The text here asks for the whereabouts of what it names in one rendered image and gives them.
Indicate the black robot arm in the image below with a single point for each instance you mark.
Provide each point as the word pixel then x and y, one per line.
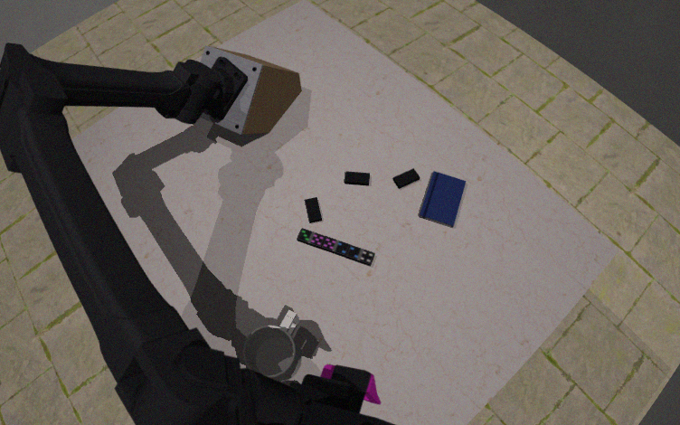
pixel 132 321

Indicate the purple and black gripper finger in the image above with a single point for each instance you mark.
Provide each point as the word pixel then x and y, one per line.
pixel 371 392

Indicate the black domino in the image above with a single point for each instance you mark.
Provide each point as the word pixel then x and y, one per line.
pixel 406 178
pixel 357 178
pixel 311 238
pixel 313 210
pixel 360 255
pixel 335 246

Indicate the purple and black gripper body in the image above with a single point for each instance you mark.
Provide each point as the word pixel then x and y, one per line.
pixel 352 388

